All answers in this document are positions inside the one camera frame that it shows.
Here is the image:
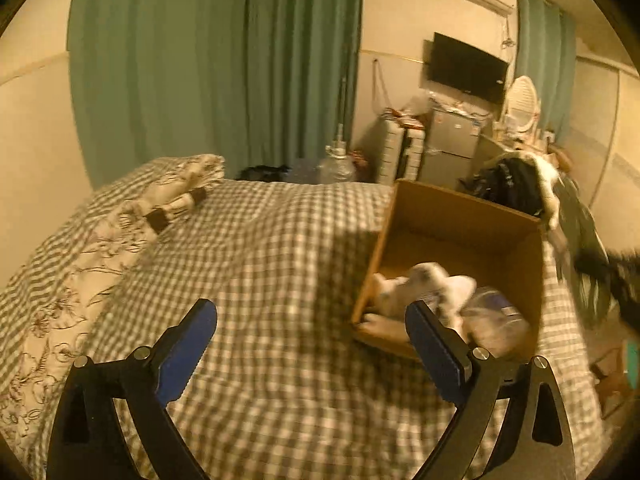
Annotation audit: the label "hanging wall cable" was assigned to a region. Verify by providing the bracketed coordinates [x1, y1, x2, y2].
[372, 57, 396, 111]

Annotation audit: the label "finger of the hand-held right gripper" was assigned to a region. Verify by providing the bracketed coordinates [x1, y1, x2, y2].
[575, 252, 640, 333]

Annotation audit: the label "wooden stool with green seat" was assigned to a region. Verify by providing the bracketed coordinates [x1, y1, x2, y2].
[590, 340, 640, 421]

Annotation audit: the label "cardboard box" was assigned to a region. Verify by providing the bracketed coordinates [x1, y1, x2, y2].
[350, 178, 545, 361]

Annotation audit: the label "white storage drawers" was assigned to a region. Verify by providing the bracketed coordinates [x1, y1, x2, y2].
[377, 120, 426, 184]

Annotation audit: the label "white knit sock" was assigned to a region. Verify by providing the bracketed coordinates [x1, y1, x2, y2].
[407, 262, 478, 333]

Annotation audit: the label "wide green curtain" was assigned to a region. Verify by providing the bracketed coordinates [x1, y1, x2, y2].
[67, 0, 363, 191]

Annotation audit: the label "white padded coat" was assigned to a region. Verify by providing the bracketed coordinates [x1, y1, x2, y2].
[525, 152, 563, 233]

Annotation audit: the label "checkered bed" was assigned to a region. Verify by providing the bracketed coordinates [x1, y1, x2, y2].
[0, 160, 596, 480]

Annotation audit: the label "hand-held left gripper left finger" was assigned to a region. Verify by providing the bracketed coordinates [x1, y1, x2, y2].
[46, 298, 218, 480]

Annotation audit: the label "silver small fridge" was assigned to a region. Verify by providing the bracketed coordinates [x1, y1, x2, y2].
[420, 107, 483, 188]

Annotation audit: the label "white oval vanity mirror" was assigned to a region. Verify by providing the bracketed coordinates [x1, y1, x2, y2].
[500, 75, 543, 143]

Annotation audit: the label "clear cotton swab jar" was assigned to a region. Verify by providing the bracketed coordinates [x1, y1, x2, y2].
[460, 285, 532, 356]

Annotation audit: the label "thin metal pole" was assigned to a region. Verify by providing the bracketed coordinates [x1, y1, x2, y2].
[337, 77, 351, 143]

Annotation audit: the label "narrow green curtain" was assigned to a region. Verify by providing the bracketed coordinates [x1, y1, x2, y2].
[515, 0, 578, 146]

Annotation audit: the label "floral pillow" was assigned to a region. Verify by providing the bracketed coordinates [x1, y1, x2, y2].
[0, 154, 226, 461]

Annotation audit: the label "dark cloth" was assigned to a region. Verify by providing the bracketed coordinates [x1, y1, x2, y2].
[235, 164, 293, 182]

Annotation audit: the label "white cloth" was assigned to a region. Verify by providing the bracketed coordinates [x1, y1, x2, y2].
[372, 272, 416, 336]

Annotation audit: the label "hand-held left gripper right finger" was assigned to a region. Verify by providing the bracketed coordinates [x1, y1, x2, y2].
[404, 300, 576, 480]

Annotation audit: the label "black wall television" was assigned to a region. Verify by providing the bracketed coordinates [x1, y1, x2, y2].
[425, 32, 511, 106]

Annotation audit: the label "clear water jug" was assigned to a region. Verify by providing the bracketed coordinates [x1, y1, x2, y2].
[315, 145, 357, 184]

